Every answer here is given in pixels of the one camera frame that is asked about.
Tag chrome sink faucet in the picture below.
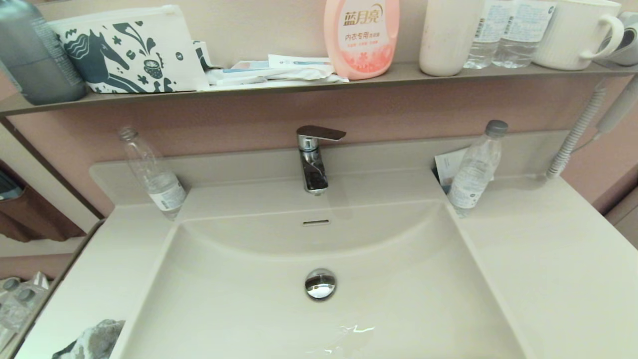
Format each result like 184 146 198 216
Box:
297 125 347 195

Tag blue grey cleaning cloth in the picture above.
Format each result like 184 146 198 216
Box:
52 319 125 359

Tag white ceramic sink basin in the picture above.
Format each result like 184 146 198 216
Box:
110 199 529 359

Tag chrome drain stopper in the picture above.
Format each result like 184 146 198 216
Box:
305 268 337 301

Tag white plastic toiletry packet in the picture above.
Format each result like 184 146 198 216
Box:
205 66 350 90

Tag white toothbrush box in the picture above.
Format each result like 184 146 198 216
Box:
269 54 333 69

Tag white paper card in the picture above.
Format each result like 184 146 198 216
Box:
434 149 472 192

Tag blue white toiletry packet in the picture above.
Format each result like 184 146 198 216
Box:
231 60 272 72

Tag pink detergent bottle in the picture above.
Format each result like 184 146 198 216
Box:
324 0 400 80

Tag clear bottle grey cap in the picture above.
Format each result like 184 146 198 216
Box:
447 120 509 217

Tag clear uncapped plastic bottle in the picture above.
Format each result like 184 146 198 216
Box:
118 126 187 221

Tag small patterned pouch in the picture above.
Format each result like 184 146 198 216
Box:
193 41 222 70

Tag white horse print pouch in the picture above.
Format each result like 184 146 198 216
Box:
47 5 210 94

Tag clear labelled water bottle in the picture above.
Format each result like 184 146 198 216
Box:
464 0 519 69
492 0 558 68

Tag white ribbed mug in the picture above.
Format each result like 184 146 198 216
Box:
532 0 625 70

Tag brown hanging cloth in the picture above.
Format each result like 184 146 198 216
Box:
0 170 86 243

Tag grey translucent bottle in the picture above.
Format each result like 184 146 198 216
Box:
0 0 88 105

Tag dark teal hanging item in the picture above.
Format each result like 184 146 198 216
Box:
0 172 23 200

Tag plastic wrapped toiletries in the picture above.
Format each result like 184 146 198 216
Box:
0 272 50 350

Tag brown wall shelf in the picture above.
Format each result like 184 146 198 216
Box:
0 61 638 117

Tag white coiled cord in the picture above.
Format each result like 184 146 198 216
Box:
546 85 606 179

